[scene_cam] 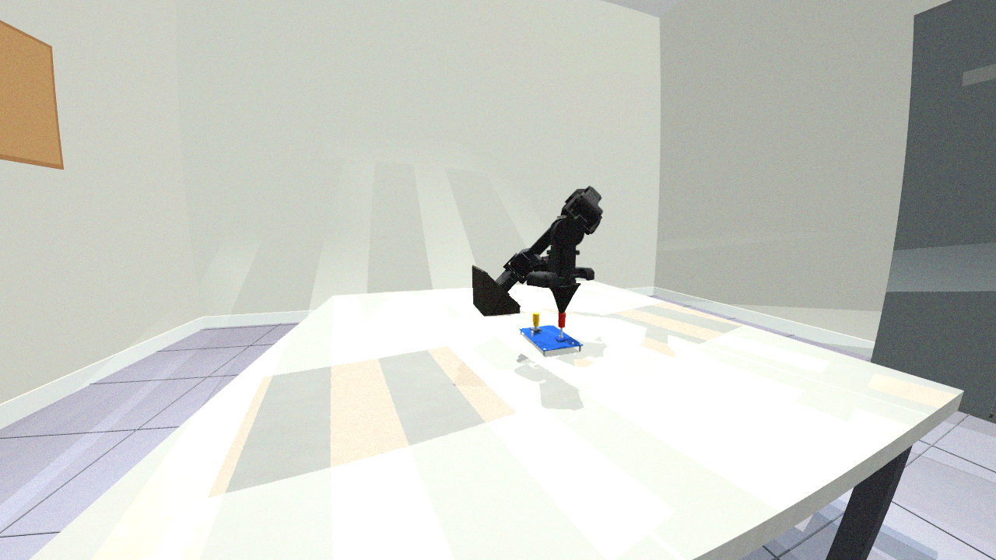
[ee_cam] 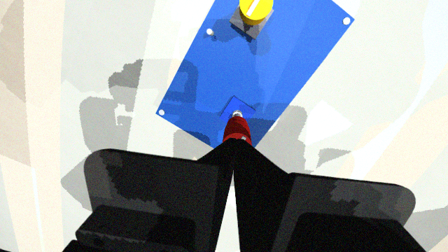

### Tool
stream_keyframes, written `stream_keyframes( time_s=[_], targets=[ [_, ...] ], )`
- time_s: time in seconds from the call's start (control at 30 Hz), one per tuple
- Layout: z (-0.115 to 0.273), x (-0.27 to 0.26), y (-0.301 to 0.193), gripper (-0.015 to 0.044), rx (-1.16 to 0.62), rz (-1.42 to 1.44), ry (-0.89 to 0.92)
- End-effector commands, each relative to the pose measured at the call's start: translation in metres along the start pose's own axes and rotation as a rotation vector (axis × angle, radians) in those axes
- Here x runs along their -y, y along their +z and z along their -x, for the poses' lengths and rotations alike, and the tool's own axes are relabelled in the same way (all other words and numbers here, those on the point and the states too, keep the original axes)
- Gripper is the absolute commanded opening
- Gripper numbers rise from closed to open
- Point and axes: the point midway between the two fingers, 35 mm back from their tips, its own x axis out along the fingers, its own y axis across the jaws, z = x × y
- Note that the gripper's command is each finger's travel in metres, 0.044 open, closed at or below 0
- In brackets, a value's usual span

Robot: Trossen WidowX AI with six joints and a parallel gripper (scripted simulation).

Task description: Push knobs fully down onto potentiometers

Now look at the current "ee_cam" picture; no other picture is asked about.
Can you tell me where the blue circuit board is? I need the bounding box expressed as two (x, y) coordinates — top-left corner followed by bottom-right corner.
(156, 0), (354, 148)

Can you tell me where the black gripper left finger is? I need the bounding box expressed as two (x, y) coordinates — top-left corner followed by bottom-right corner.
(83, 138), (237, 252)

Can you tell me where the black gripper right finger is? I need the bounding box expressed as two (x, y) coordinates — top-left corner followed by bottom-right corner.
(234, 139), (416, 252)

